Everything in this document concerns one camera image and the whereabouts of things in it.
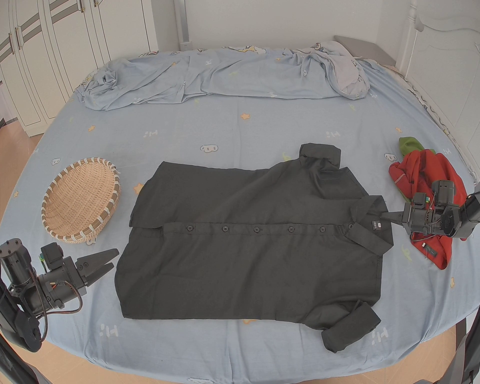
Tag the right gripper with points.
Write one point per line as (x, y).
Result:
(423, 221)

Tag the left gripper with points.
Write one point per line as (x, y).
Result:
(63, 287)

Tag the black shirt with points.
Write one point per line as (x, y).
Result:
(243, 243)

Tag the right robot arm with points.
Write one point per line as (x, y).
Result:
(468, 217)

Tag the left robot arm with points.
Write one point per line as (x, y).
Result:
(15, 262)

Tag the red shirt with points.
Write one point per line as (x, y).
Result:
(423, 172)

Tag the round woven basket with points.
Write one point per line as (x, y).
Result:
(78, 198)

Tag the green garment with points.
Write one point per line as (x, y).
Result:
(408, 144)

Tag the bed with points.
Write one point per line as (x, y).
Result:
(240, 131)

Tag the white wardrobe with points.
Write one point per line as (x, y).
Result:
(56, 56)

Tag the pale blue quilt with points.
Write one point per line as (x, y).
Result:
(243, 75)

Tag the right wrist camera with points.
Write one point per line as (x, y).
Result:
(420, 200)

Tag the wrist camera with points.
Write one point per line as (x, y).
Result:
(420, 200)
(52, 255)

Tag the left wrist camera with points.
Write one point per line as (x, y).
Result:
(52, 255)

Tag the white wall pipe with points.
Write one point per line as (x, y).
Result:
(414, 11)

